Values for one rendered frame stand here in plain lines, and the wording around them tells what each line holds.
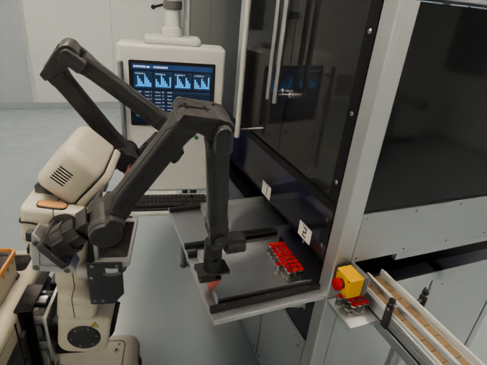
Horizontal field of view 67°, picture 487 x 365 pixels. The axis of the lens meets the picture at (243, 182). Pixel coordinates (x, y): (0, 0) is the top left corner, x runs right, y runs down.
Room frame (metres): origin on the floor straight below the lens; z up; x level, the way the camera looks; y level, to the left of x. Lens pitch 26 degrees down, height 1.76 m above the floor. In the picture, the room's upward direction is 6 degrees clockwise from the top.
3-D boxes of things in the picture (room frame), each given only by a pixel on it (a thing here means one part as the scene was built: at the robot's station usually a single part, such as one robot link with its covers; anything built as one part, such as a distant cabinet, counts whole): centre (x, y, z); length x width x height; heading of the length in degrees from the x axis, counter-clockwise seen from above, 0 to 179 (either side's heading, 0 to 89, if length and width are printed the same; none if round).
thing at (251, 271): (1.06, -0.06, 0.90); 0.34 x 0.26 x 0.04; 113
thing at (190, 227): (1.24, -0.03, 0.87); 0.70 x 0.48 x 0.02; 24
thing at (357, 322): (0.93, -0.41, 0.87); 0.14 x 0.13 x 0.02; 114
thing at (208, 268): (0.93, 0.07, 1.01); 0.10 x 0.07 x 0.07; 114
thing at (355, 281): (0.93, -0.37, 1.00); 0.08 x 0.07 x 0.07; 114
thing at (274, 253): (1.11, -0.16, 0.90); 0.18 x 0.02 x 0.05; 23
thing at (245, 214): (1.42, -0.02, 0.90); 0.34 x 0.26 x 0.04; 114
